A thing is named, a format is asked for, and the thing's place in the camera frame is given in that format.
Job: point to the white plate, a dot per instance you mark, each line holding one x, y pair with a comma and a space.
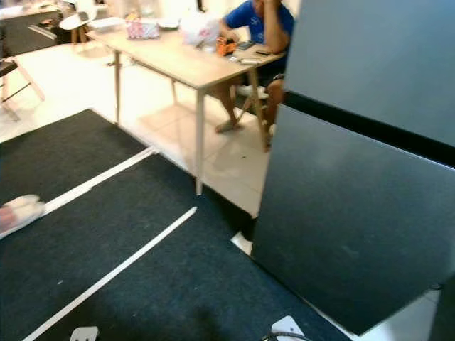
106, 25

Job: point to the black floor mat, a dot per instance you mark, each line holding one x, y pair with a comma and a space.
57, 156
99, 234
14, 28

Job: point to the orange black device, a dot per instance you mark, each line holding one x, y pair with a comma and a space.
226, 47

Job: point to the white slim phone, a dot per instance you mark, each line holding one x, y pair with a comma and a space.
252, 62

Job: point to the dark phone with lit screen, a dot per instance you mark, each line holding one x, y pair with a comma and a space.
247, 44

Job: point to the white floor tape strip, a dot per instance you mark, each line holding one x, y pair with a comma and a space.
114, 271
99, 180

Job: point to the light wooden table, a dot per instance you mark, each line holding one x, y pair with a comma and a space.
178, 58

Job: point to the pale grey right wrist camera mount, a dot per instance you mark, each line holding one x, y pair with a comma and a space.
286, 327

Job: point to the white slipper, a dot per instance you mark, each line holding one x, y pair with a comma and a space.
28, 212

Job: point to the white plastic bag red print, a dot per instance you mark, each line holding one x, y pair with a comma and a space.
197, 28

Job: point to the standing person's bare foot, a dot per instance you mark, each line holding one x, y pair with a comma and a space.
4, 217

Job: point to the seated person in blue shirt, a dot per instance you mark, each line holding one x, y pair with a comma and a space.
249, 18

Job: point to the dark grey fridge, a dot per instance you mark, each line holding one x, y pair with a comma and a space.
348, 213

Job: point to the black phone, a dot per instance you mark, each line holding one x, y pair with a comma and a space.
264, 51

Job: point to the white shell chair wooden legs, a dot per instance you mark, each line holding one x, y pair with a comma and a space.
249, 91
75, 20

